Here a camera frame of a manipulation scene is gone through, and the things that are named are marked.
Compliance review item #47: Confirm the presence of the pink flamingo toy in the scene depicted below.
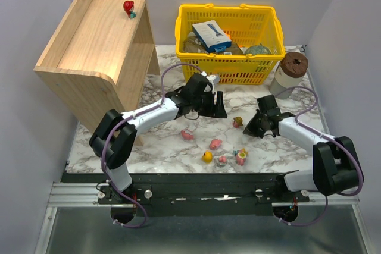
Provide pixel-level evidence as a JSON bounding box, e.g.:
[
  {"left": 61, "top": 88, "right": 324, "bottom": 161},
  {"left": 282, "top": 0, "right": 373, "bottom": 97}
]
[{"left": 180, "top": 130, "right": 194, "bottom": 140}]

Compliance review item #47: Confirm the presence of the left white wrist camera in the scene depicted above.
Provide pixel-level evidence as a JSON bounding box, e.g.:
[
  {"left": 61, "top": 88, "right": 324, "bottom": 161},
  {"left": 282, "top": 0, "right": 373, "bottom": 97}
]
[{"left": 206, "top": 74, "right": 220, "bottom": 84}]

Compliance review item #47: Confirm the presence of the yellow blue duck toy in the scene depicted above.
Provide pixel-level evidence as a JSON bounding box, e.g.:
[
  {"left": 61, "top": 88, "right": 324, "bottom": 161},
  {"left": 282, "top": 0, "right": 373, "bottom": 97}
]
[{"left": 233, "top": 148, "right": 248, "bottom": 156}]

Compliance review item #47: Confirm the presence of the red haired mermaid toy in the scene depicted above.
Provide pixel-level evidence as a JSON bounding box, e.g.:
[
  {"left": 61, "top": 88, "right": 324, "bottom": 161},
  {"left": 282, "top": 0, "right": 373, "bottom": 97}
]
[{"left": 123, "top": 0, "right": 136, "bottom": 19}]

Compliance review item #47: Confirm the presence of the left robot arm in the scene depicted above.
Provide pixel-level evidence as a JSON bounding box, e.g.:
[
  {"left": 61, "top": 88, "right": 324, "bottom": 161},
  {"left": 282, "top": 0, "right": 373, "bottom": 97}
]
[{"left": 89, "top": 72, "right": 227, "bottom": 192}]

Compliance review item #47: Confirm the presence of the black mounting rail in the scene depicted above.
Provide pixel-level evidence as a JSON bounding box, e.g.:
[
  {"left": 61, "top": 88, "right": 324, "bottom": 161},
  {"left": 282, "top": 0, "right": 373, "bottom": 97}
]
[{"left": 98, "top": 173, "right": 309, "bottom": 217}]

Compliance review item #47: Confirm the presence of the pink pig toy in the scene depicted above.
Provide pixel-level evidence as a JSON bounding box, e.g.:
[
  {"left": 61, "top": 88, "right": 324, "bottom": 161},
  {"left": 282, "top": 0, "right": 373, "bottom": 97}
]
[{"left": 209, "top": 139, "right": 223, "bottom": 150}]

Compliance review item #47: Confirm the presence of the yellow plastic basket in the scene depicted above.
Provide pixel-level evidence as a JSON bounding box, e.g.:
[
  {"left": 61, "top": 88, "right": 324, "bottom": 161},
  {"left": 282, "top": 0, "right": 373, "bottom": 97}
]
[{"left": 174, "top": 4, "right": 285, "bottom": 85}]

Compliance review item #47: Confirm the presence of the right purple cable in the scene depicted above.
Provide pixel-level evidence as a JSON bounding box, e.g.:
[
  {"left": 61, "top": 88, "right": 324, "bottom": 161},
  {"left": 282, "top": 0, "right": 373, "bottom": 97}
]
[{"left": 275, "top": 86, "right": 364, "bottom": 227}]

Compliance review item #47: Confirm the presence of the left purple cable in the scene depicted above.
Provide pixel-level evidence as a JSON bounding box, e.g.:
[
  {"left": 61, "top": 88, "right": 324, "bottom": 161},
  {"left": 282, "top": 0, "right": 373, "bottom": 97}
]
[{"left": 101, "top": 62, "right": 209, "bottom": 228}]

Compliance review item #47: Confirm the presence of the yellow rubber duck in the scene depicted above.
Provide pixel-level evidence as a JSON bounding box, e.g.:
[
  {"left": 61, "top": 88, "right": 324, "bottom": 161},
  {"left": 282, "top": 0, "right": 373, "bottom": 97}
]
[{"left": 202, "top": 151, "right": 213, "bottom": 164}]

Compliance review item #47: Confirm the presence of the small pink cupcake toy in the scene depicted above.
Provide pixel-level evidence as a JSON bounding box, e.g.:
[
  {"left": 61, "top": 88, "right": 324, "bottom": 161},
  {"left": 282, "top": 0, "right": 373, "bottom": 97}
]
[{"left": 217, "top": 156, "right": 227, "bottom": 167}]

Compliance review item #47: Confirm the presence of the blue white razor box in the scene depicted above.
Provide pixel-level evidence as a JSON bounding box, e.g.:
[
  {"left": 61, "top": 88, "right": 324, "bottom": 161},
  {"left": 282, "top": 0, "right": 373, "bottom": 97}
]
[{"left": 192, "top": 20, "right": 232, "bottom": 54}]

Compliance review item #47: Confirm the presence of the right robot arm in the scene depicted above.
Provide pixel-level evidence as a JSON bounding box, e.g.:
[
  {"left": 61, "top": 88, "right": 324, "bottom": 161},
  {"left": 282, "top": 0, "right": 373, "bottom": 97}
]
[{"left": 243, "top": 95, "right": 364, "bottom": 196}]

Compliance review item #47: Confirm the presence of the wooden shelf unit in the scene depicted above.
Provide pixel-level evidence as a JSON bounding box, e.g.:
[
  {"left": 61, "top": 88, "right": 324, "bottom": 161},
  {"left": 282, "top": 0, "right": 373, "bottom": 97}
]
[{"left": 34, "top": 0, "right": 160, "bottom": 131}]

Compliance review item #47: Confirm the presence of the brown hat duck toy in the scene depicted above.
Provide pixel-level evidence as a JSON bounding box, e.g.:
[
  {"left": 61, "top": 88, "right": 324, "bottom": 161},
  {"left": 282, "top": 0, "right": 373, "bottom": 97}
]
[{"left": 233, "top": 117, "right": 243, "bottom": 128}]

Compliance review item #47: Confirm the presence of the purple cable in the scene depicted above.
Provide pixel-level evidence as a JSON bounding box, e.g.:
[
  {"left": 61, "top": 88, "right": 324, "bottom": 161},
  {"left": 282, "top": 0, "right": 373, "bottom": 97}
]
[
  {"left": 275, "top": 86, "right": 364, "bottom": 227},
  {"left": 101, "top": 62, "right": 209, "bottom": 228}
]

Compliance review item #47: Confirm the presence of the grey cup brown lid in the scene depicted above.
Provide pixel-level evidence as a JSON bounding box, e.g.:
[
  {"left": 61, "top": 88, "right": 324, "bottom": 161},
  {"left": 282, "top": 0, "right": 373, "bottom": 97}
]
[{"left": 269, "top": 52, "right": 308, "bottom": 99}]

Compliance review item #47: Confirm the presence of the pink green toy figure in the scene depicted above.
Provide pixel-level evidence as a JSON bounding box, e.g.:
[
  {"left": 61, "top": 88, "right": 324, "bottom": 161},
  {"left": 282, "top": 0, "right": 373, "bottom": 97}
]
[{"left": 235, "top": 154, "right": 247, "bottom": 166}]

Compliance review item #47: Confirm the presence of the green round melon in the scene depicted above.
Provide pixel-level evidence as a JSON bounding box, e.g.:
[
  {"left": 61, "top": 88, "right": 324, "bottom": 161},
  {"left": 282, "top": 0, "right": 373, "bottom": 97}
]
[{"left": 244, "top": 44, "right": 271, "bottom": 55}]

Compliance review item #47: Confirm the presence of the brown paper package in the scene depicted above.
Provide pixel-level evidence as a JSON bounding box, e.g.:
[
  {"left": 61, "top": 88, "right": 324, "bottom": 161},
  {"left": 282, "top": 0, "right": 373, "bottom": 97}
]
[{"left": 183, "top": 35, "right": 244, "bottom": 56}]

